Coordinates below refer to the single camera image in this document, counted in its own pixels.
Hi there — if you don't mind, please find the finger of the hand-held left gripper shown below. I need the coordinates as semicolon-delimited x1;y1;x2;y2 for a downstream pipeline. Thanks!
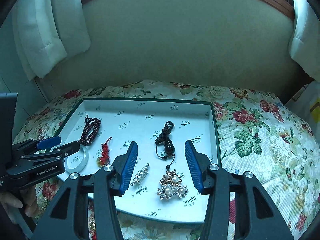
11;136;62;155
19;141;81;167

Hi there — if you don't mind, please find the black gourd pendant cord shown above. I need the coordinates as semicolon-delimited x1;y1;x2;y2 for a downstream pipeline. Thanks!
154;121;176;170

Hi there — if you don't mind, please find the white jade bangle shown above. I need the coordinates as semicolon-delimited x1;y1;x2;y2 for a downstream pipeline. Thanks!
64;144;90;173

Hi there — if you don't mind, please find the person's left hand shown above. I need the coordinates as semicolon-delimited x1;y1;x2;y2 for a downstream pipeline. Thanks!
0;187;39;218

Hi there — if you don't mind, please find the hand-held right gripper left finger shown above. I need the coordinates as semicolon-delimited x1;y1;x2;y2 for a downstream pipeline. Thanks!
31;141;139;240

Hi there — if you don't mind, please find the pearl flower brooch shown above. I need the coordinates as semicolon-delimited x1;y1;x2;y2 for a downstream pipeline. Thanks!
157;169;188;200

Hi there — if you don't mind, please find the pale curtain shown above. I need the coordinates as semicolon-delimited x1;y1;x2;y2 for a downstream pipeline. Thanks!
289;0;320;80
11;0;91;80

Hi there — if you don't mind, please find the rhinestone brooch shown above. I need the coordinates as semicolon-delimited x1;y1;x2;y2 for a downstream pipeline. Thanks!
130;163;150;187

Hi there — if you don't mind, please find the dark red bead bracelet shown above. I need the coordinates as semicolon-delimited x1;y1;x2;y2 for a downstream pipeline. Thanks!
79;114;102;145

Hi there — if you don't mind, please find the white pillow with yellow print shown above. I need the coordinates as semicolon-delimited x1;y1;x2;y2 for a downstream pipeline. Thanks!
285;80;320;135

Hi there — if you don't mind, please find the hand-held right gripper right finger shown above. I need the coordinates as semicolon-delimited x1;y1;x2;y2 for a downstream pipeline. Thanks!
184;139;293;240

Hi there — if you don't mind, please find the floral table cloth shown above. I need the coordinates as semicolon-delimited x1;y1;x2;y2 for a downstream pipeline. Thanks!
12;80;316;240

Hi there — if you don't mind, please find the red knot charm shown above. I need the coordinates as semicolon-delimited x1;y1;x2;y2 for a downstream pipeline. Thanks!
96;137;113;167

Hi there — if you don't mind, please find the shallow white green-edged box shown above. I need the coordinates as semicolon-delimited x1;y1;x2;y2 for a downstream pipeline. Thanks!
54;97;222;224

